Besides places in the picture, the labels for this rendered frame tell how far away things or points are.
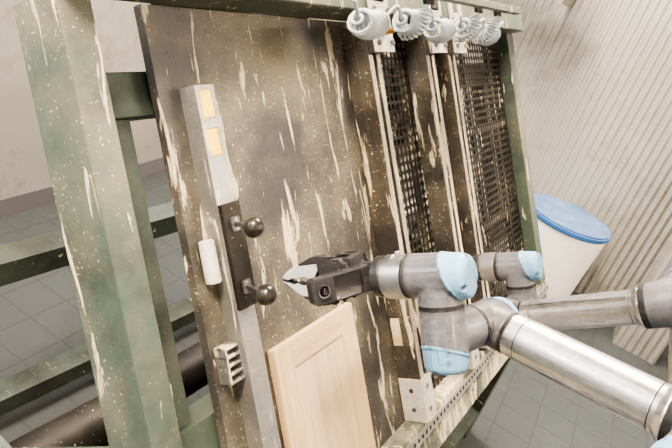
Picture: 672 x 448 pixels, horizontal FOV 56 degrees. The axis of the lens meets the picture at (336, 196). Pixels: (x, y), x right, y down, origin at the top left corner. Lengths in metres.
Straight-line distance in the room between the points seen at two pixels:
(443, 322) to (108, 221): 0.54
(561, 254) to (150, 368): 3.62
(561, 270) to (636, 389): 3.46
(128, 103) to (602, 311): 1.05
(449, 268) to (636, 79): 3.90
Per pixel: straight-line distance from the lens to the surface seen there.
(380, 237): 1.69
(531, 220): 2.88
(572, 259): 4.45
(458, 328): 1.03
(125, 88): 1.17
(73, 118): 1.01
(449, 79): 2.12
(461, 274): 1.00
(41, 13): 1.06
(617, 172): 4.90
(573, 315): 1.51
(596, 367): 1.06
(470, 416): 3.22
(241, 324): 1.22
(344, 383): 1.56
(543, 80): 4.86
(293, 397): 1.39
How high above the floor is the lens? 2.05
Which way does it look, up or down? 23 degrees down
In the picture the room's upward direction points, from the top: 20 degrees clockwise
